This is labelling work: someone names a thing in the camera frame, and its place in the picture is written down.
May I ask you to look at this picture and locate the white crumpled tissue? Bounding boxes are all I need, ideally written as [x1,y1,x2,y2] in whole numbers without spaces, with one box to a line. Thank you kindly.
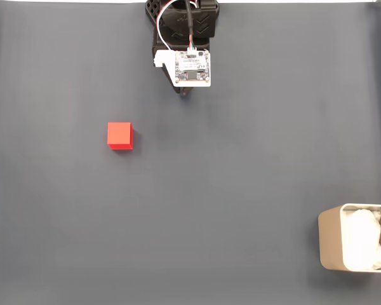
[344,208,381,271]

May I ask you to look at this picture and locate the black camera cable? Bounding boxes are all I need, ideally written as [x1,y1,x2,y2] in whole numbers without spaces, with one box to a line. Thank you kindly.
[183,0,198,53]

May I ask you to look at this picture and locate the red cube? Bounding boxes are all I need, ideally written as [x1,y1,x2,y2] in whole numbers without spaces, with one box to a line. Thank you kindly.
[107,121,135,151]

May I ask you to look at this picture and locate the white red servo cable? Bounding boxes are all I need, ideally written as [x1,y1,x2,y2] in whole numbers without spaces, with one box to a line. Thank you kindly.
[156,0,179,51]

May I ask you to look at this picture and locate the beige box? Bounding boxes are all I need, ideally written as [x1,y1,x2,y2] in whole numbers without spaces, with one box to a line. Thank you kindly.
[317,203,381,273]

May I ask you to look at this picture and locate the grey table mat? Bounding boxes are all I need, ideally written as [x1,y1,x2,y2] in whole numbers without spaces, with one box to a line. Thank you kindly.
[0,2,381,305]

